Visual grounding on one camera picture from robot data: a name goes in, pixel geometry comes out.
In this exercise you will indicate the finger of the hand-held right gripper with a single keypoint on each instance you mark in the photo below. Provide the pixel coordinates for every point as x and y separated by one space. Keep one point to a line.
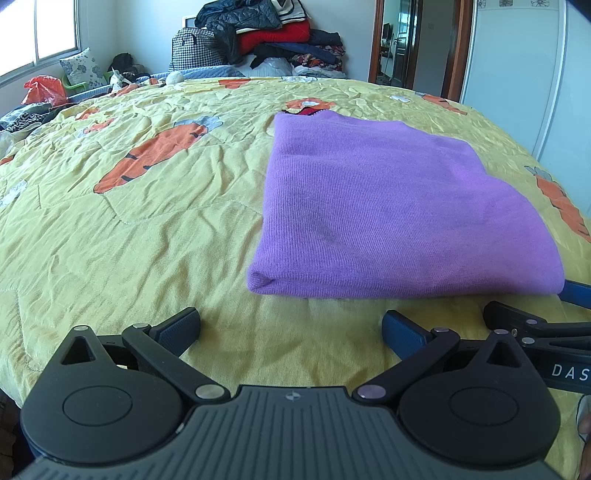
577 293
517 318

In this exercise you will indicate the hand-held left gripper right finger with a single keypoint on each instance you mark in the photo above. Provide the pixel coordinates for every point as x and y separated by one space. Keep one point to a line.
404 332

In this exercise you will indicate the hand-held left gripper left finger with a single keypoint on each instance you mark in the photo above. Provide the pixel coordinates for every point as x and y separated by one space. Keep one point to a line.
178 330

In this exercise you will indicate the purple knit sweater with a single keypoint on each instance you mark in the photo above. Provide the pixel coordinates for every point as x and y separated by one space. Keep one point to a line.
369 198

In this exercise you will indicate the pile of folded clothes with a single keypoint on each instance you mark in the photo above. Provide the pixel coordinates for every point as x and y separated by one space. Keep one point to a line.
323 57

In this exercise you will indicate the yellow carrot print bedspread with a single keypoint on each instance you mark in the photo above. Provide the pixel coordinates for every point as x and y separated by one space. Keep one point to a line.
138 230

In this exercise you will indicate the white wardrobe door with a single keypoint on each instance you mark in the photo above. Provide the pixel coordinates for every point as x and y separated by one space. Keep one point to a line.
517 69

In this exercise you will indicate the white plush ball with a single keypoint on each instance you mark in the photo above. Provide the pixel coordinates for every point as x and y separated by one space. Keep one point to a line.
174 78

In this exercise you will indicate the light blue quilt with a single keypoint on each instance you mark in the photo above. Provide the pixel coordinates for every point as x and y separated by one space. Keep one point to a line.
207 71

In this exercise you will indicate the leopard print cloth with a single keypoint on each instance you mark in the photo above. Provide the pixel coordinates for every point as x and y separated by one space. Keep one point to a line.
25 117

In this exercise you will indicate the green plastic chair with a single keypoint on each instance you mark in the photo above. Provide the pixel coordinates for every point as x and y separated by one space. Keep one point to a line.
74 85

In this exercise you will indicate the black bag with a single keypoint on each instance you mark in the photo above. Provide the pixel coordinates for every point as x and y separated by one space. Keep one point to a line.
124 62

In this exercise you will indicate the orange plastic bag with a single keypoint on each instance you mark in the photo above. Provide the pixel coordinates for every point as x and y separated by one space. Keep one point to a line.
44 90

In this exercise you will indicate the floral pillow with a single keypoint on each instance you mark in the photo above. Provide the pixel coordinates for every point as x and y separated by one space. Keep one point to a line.
83 67

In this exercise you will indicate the houndstooth bag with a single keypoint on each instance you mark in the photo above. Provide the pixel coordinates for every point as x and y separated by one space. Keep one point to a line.
196 48

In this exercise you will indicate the red blanket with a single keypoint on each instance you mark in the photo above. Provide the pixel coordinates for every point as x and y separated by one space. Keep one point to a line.
277 37

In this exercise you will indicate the dark puffer jacket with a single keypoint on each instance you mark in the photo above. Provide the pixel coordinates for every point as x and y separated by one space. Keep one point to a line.
235 18

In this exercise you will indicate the window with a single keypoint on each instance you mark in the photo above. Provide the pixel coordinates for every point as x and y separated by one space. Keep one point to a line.
41 27

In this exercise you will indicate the white black trimmed garment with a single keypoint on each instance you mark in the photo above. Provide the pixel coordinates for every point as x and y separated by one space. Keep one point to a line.
293 11

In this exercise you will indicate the wooden door frame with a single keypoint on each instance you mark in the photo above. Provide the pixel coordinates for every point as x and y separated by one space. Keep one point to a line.
376 46

